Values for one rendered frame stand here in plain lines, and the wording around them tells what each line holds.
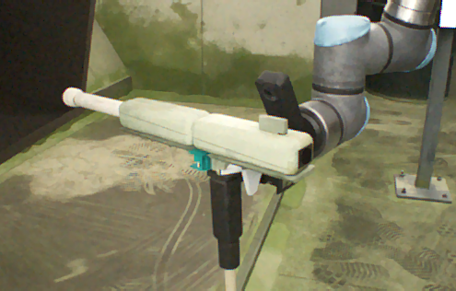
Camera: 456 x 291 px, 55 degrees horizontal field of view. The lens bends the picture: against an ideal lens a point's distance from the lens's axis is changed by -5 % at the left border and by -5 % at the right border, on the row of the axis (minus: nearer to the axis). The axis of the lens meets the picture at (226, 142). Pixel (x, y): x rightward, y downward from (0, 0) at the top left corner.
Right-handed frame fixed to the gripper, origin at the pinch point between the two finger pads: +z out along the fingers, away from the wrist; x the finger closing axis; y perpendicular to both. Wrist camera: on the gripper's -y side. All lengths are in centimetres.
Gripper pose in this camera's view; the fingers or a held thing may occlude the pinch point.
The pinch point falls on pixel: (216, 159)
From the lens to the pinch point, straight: 58.2
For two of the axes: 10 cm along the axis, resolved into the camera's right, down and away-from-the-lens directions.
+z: -6.5, 2.7, -7.1
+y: 0.2, 9.4, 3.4
